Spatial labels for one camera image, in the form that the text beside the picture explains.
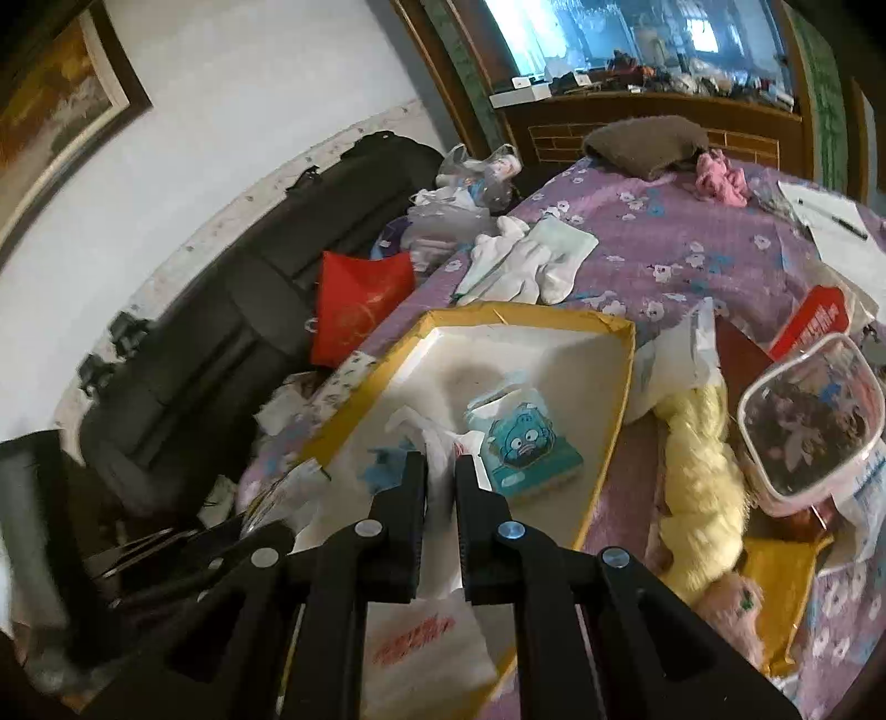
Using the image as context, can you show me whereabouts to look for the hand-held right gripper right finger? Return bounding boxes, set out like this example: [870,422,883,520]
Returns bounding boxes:
[455,455,800,720]

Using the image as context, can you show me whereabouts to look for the white packet red label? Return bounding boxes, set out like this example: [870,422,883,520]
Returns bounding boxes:
[767,284,851,362]

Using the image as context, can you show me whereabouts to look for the yellow plush toy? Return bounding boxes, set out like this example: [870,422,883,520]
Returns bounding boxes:
[652,384,747,605]

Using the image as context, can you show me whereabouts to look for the brown towel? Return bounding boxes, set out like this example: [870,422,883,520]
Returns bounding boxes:
[581,115,712,182]

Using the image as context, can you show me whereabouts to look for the pile of clear plastic bags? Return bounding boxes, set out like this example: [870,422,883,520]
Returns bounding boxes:
[407,144,522,272]

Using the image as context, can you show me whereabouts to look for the purple floral bedsheet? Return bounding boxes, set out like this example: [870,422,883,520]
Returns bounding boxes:
[235,156,886,720]

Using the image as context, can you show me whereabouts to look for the teal cartoon tissue pack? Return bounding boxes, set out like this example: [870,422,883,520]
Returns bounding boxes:
[467,391,586,501]

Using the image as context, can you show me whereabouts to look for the black plastic buckle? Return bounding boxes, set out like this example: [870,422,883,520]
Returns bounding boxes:
[78,352,116,397]
[109,310,151,356]

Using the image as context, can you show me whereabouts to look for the wooden brick-pattern cabinet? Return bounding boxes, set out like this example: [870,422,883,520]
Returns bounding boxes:
[504,91,812,184]

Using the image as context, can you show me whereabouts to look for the purple plastic bag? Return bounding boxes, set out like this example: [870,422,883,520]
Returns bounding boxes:
[372,216,416,263]

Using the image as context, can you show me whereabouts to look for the wood framed mirror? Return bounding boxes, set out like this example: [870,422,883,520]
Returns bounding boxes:
[388,0,852,202]

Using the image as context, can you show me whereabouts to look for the white plastic bag red print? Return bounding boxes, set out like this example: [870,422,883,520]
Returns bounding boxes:
[360,407,499,720]

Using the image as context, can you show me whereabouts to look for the white flat box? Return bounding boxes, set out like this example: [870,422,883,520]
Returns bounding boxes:
[488,78,553,110]

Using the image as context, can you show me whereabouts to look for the clear cartoon print pouch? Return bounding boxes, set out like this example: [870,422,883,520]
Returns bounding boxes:
[735,332,886,519]

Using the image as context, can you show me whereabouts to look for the framed painting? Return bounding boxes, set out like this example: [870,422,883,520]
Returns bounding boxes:
[0,0,154,272]

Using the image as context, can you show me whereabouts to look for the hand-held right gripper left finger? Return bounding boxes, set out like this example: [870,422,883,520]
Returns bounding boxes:
[83,450,426,720]

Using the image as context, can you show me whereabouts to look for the pink plush toy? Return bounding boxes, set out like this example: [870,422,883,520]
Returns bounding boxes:
[691,573,768,669]

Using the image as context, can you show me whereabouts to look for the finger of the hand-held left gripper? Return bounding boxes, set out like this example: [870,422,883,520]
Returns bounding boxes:
[104,521,295,589]
[114,562,245,638]

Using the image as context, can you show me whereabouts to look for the red paper bag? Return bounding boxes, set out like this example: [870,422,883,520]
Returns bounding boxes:
[309,250,418,369]

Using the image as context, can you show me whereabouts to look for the white cloth gloves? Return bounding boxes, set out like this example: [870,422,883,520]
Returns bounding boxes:
[453,216,579,307]

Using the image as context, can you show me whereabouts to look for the black pen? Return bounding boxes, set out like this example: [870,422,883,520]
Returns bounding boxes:
[796,199,870,242]

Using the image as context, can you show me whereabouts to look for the pink cloth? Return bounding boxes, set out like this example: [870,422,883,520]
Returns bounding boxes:
[694,150,750,207]

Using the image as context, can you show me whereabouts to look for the dark red foil packet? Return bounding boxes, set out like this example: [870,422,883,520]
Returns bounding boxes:
[713,317,775,392]

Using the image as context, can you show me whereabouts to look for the clutter of small items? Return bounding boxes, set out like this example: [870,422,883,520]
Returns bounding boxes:
[554,47,799,113]

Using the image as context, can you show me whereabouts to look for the white paper sheet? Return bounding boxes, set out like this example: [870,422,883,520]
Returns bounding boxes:
[777,178,886,281]

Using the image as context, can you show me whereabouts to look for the black leather sofa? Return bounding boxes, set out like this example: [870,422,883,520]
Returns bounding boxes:
[76,130,445,519]

